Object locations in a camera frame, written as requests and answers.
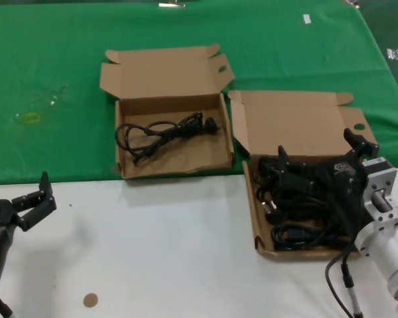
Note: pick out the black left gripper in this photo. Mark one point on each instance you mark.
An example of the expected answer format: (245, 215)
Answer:
(0, 213)

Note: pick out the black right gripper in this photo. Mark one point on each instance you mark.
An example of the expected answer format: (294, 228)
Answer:
(343, 179)

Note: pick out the open brown cardboard box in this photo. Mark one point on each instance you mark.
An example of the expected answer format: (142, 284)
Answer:
(172, 79)
(292, 122)

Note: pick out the small white scrap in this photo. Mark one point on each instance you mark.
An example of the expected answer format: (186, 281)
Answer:
(53, 101)

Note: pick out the round brown cardboard disc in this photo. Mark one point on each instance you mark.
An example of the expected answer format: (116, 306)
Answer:
(90, 300)

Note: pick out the white tape strip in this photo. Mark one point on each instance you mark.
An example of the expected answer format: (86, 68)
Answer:
(306, 19)

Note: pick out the green table cloth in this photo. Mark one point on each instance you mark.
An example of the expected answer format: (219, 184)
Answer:
(53, 49)

